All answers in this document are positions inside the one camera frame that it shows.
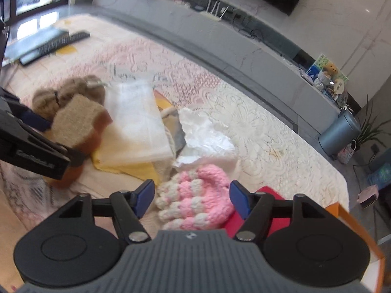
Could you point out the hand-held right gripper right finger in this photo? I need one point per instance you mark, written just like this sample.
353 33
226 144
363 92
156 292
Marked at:
239 200

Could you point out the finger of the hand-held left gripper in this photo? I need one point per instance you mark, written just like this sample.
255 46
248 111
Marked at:
33 119
76 157

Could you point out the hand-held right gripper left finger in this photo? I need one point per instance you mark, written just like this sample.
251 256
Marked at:
145 197

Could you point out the brown plush bread slice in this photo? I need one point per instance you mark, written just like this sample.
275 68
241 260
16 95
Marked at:
78 119

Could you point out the red box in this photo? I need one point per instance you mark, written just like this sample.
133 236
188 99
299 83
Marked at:
277 193

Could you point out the pink white knitted hat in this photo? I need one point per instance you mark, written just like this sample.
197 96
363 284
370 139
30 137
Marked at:
195 195

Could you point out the white paper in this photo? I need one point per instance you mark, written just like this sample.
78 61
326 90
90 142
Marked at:
203 134

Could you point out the orange box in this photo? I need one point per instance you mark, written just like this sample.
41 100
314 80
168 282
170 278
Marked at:
339 208

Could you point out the yellow cloth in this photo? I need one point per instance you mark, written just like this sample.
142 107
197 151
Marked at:
131 169

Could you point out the brown knitted piece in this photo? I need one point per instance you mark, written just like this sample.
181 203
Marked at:
68 90

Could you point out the white mesh bag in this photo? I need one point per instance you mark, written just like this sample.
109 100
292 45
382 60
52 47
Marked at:
134 122

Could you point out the dark grey laptop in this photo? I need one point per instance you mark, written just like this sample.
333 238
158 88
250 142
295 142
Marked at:
33 41

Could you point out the black remote control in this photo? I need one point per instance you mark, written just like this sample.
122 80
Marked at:
64 40

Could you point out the woven pink white bag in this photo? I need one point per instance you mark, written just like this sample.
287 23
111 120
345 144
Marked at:
346 154

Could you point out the grey blue trash can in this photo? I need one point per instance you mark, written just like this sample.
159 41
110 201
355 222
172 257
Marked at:
339 134

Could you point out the pink small item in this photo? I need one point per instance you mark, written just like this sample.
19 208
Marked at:
368 197

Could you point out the green potted plant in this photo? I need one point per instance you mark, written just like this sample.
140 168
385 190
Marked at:
371 128

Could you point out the white round hand fan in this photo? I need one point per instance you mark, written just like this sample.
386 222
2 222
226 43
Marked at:
338 87

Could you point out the brown teddy bear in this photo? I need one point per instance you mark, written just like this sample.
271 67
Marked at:
330 68

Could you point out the grey marble media cabinet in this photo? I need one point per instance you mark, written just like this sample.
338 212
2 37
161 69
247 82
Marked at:
189 15

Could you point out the white router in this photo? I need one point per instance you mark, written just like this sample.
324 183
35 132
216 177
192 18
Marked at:
215 12

